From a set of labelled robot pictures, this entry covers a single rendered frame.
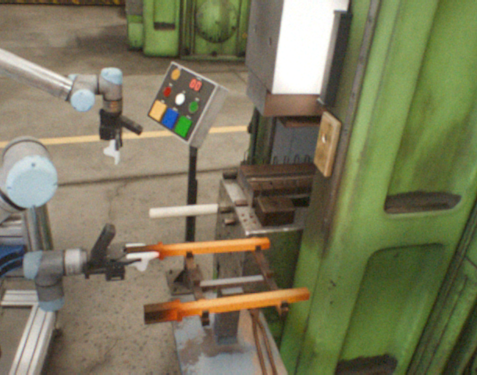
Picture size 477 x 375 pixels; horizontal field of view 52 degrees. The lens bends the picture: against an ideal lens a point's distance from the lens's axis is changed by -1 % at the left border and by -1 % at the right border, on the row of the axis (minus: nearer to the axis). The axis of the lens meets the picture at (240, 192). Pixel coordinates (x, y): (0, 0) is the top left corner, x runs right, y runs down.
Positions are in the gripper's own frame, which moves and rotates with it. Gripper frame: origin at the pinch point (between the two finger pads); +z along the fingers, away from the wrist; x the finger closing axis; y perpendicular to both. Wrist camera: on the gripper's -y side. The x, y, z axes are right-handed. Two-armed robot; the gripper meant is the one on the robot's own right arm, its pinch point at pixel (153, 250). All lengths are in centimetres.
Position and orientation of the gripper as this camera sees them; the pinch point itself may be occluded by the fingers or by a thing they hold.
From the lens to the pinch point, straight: 146.8
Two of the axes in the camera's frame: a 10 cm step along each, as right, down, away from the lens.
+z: 9.7, -0.4, 2.5
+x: 2.4, 5.2, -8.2
